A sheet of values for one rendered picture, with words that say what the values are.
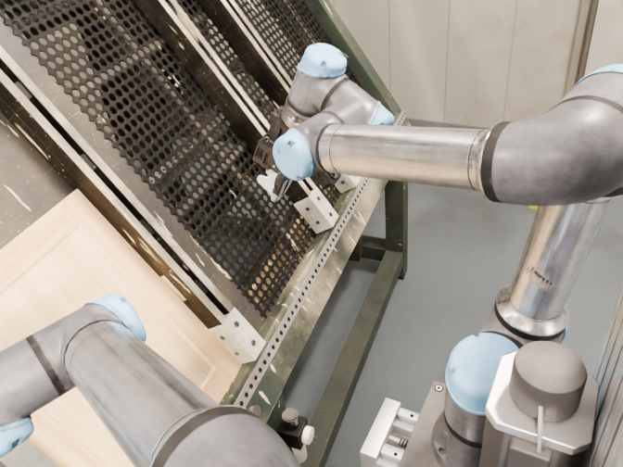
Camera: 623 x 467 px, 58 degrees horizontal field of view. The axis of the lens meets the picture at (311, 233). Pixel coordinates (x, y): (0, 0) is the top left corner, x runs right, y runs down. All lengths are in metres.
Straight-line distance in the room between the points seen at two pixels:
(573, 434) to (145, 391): 0.35
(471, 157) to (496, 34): 3.19
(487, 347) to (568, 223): 0.24
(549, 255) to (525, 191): 0.22
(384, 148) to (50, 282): 0.74
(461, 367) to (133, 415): 0.57
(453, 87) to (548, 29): 0.68
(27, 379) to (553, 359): 0.51
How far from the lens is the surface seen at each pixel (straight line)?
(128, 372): 0.52
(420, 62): 4.05
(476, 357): 0.93
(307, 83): 0.98
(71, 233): 1.28
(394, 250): 2.83
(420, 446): 1.10
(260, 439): 0.38
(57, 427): 1.18
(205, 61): 1.67
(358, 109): 0.93
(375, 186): 2.09
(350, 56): 2.41
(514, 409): 0.54
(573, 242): 0.86
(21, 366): 0.67
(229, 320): 1.37
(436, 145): 0.72
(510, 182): 0.66
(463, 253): 3.12
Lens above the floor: 1.96
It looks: 37 degrees down
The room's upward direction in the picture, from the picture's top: 7 degrees counter-clockwise
